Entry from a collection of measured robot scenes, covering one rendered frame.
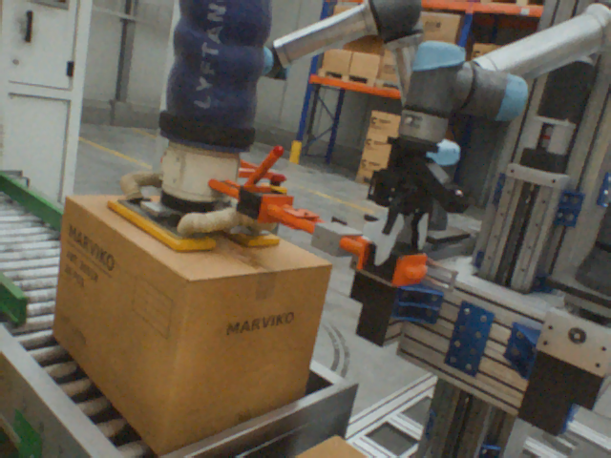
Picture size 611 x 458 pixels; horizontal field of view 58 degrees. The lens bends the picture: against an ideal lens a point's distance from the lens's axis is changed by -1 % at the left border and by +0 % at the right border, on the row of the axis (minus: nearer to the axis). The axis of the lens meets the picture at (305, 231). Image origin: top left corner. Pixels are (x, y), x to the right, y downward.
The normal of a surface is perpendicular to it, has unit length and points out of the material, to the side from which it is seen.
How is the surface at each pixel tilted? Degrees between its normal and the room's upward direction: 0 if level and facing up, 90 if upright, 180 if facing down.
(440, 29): 90
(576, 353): 90
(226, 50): 70
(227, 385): 90
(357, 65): 90
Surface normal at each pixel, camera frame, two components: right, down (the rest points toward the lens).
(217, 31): -0.06, 0.55
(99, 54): 0.75, 0.30
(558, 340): -0.63, 0.07
